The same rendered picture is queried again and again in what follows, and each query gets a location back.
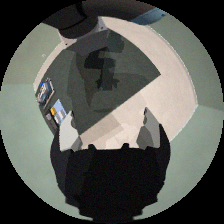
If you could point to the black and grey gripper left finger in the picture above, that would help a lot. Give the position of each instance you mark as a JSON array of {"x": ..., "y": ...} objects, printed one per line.
[{"x": 65, "y": 142}]

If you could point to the yellow block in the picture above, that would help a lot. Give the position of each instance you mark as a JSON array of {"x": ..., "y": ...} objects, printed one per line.
[{"x": 53, "y": 111}]

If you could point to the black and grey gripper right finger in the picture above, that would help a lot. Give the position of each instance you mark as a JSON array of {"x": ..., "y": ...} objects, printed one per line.
[{"x": 153, "y": 139}]

